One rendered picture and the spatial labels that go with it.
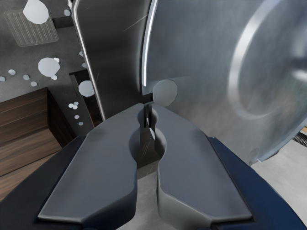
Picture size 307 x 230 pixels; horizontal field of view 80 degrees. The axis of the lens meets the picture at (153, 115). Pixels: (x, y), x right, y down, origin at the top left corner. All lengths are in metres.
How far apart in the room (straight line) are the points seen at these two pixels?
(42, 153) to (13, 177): 0.12
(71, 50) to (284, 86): 0.81
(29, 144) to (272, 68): 0.63
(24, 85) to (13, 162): 0.37
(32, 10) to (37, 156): 0.52
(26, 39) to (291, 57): 0.69
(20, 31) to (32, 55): 0.20
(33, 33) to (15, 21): 0.05
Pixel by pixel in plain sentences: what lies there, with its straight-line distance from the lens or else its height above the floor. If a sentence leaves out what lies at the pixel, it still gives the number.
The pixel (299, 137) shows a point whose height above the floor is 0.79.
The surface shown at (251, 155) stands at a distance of 0.28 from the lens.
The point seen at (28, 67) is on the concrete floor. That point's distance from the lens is 0.93.
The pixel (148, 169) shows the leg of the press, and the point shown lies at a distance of 0.41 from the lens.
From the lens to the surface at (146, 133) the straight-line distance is 0.16.
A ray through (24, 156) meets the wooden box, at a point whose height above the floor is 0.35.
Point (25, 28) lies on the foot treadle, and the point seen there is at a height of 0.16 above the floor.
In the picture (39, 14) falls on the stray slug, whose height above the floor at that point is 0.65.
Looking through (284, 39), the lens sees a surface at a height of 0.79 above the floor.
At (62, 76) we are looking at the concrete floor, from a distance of 0.94.
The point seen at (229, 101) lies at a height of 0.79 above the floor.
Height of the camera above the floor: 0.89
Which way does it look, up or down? 49 degrees down
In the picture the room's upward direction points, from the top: 137 degrees clockwise
